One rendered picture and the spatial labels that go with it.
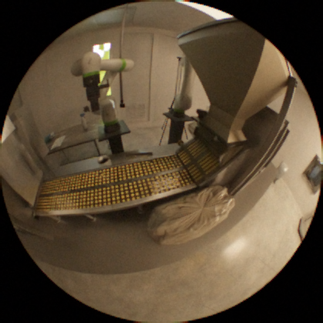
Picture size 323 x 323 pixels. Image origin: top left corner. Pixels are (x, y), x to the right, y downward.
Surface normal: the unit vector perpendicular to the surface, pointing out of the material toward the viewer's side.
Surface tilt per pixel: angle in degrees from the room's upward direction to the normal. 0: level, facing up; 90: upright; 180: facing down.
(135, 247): 0
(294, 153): 90
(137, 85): 90
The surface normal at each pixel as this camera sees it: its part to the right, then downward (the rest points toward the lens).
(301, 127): -0.94, 0.19
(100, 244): 0.07, -0.70
